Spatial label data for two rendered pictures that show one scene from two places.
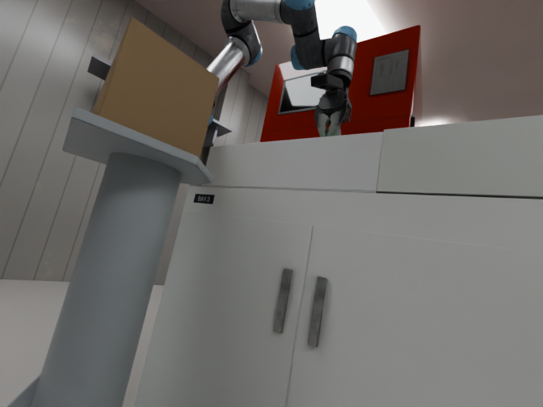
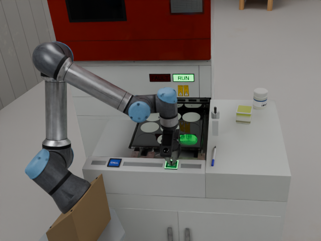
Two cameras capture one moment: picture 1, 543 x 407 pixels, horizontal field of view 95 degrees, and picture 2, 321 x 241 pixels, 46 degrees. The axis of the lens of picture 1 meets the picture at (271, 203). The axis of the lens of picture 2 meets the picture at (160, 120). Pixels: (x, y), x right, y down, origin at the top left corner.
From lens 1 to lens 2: 1.54 m
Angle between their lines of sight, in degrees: 48
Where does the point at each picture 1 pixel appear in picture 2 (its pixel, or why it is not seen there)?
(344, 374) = not seen: outside the picture
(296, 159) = (158, 182)
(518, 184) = (257, 197)
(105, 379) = not seen: outside the picture
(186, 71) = (92, 195)
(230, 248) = (130, 222)
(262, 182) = (138, 191)
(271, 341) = not seen: outside the picture
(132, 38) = (75, 218)
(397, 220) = (216, 208)
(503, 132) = (253, 179)
